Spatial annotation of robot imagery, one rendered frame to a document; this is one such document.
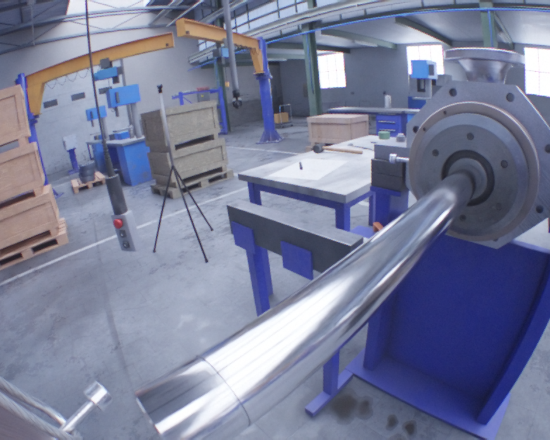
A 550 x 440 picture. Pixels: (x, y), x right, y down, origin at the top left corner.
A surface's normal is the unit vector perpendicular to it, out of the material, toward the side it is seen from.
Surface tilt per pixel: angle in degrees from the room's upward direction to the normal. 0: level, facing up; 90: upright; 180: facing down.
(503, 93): 90
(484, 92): 90
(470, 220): 90
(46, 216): 90
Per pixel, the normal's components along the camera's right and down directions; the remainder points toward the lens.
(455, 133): -0.72, 0.34
